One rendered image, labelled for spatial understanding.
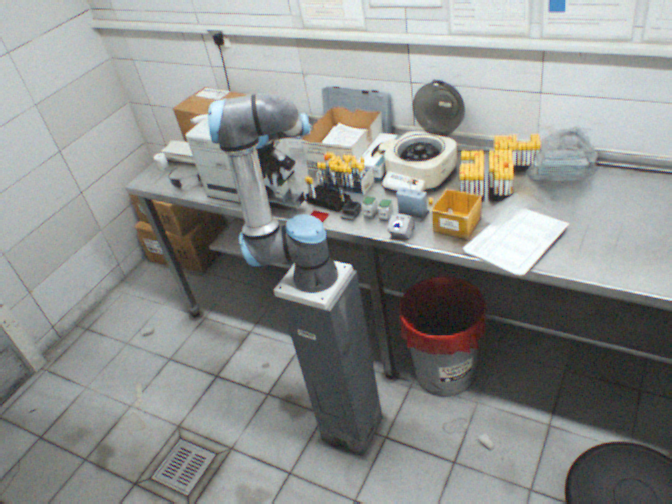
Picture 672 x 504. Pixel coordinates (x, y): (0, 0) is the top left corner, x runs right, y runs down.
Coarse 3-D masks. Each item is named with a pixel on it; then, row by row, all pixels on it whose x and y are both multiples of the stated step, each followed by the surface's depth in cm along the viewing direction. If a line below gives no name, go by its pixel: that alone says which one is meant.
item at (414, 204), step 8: (400, 192) 220; (408, 192) 220; (416, 192) 219; (400, 200) 222; (408, 200) 220; (416, 200) 218; (424, 200) 219; (400, 208) 225; (408, 208) 222; (416, 208) 220; (424, 208) 220; (416, 216) 223; (424, 216) 222
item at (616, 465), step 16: (592, 448) 171; (608, 448) 169; (624, 448) 169; (640, 448) 168; (576, 464) 168; (592, 464) 167; (608, 464) 166; (624, 464) 165; (640, 464) 165; (656, 464) 164; (576, 480) 164; (592, 480) 163; (608, 480) 163; (624, 480) 162; (640, 480) 162; (656, 480) 161; (576, 496) 161; (592, 496) 160; (608, 496) 160; (624, 496) 159; (640, 496) 159; (656, 496) 158
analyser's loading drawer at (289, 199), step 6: (270, 192) 244; (288, 192) 238; (270, 198) 241; (276, 198) 238; (288, 198) 239; (294, 198) 238; (300, 198) 237; (282, 204) 239; (288, 204) 237; (294, 204) 235; (300, 204) 238
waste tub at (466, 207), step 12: (444, 192) 216; (456, 192) 216; (444, 204) 219; (456, 204) 220; (468, 204) 217; (480, 204) 213; (432, 216) 212; (444, 216) 209; (456, 216) 206; (468, 216) 205; (480, 216) 216; (444, 228) 212; (456, 228) 209; (468, 228) 208
